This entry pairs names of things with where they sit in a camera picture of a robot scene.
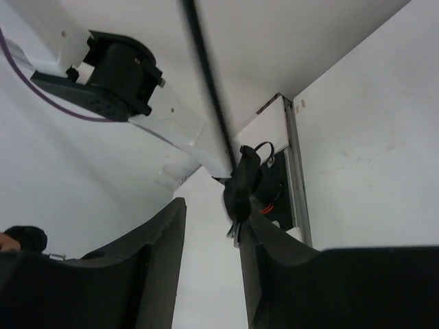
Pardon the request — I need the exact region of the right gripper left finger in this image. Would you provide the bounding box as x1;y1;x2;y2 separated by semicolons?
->
1;197;187;328

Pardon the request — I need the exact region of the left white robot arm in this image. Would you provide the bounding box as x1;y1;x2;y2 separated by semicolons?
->
1;1;237;178

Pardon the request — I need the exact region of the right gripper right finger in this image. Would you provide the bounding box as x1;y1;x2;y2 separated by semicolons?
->
239;212;438;328

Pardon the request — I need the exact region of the left aluminium rail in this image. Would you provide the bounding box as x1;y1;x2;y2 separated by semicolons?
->
281;95;313;247

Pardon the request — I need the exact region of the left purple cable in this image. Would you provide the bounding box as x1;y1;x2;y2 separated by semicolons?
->
0;27;110;123

